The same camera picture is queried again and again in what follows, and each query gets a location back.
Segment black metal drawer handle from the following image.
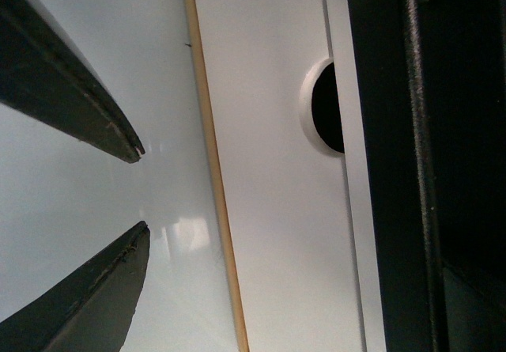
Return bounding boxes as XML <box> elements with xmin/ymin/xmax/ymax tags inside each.
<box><xmin>348</xmin><ymin>0</ymin><xmax>505</xmax><ymax>351</ymax></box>

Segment white front wooden drawer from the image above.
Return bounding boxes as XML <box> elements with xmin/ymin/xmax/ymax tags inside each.
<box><xmin>185</xmin><ymin>0</ymin><xmax>387</xmax><ymax>351</ymax></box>

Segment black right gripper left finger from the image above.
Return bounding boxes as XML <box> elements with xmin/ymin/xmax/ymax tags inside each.
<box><xmin>1</xmin><ymin>0</ymin><xmax>145</xmax><ymax>164</ymax></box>

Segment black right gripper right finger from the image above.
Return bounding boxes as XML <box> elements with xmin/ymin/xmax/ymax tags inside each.
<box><xmin>1</xmin><ymin>221</ymin><xmax>150</xmax><ymax>351</ymax></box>

